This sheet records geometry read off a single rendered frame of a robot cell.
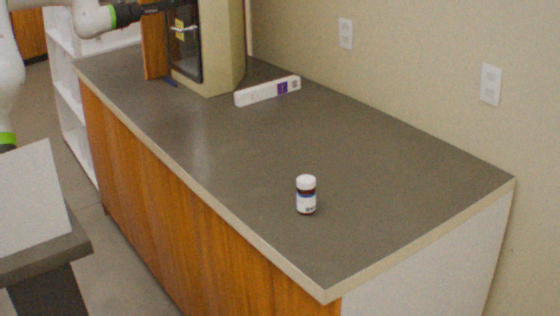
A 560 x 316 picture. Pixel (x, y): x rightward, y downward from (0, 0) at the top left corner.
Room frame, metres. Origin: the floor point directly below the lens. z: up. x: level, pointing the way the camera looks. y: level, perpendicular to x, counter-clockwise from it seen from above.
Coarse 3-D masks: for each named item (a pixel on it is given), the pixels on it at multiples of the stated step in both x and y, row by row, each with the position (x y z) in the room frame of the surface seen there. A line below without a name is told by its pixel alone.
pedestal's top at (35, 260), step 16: (80, 224) 1.02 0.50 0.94; (48, 240) 0.95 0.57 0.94; (64, 240) 0.95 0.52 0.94; (80, 240) 0.95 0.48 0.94; (16, 256) 0.88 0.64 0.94; (32, 256) 0.88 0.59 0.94; (48, 256) 0.88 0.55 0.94; (64, 256) 0.91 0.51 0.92; (80, 256) 0.93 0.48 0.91; (0, 272) 0.81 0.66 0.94; (16, 272) 0.83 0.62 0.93; (32, 272) 0.85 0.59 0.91; (0, 288) 0.80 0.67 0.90
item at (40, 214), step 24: (48, 144) 0.98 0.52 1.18; (0, 168) 0.91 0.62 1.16; (24, 168) 0.94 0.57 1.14; (48, 168) 0.98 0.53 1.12; (0, 192) 0.90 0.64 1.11; (24, 192) 0.93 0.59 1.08; (48, 192) 0.97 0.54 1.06; (0, 216) 0.89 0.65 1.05; (24, 216) 0.92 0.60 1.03; (48, 216) 0.96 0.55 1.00; (0, 240) 0.88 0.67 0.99; (24, 240) 0.91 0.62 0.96
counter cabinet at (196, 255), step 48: (96, 96) 2.16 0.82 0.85; (96, 144) 2.32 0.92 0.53; (144, 144) 1.63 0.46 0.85; (144, 192) 1.72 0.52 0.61; (192, 192) 1.31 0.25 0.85; (144, 240) 1.84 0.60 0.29; (192, 240) 1.36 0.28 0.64; (240, 240) 1.09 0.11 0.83; (480, 240) 1.08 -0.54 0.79; (192, 288) 1.43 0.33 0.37; (240, 288) 1.12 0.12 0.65; (288, 288) 0.92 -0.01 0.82; (384, 288) 0.86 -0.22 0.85; (432, 288) 0.97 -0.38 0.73; (480, 288) 1.12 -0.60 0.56
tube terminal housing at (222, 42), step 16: (208, 0) 1.82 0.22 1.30; (224, 0) 1.85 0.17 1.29; (240, 0) 2.03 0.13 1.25; (208, 16) 1.82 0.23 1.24; (224, 16) 1.85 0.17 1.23; (240, 16) 2.02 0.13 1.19; (208, 32) 1.82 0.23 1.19; (224, 32) 1.85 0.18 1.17; (240, 32) 2.01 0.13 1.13; (208, 48) 1.81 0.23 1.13; (224, 48) 1.85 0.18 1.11; (240, 48) 2.00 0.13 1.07; (208, 64) 1.81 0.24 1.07; (224, 64) 1.85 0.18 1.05; (240, 64) 1.98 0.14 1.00; (176, 80) 2.02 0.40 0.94; (208, 80) 1.81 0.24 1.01; (224, 80) 1.84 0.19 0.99; (208, 96) 1.81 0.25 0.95
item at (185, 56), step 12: (192, 0) 1.82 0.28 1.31; (168, 12) 2.02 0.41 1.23; (180, 12) 1.91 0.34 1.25; (192, 12) 1.82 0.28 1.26; (168, 24) 2.02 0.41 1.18; (192, 24) 1.83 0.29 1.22; (168, 36) 2.03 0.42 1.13; (192, 36) 1.83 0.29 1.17; (180, 48) 1.94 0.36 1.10; (192, 48) 1.84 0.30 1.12; (180, 60) 1.94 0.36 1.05; (192, 60) 1.85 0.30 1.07; (180, 72) 1.95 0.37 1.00; (192, 72) 1.86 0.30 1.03
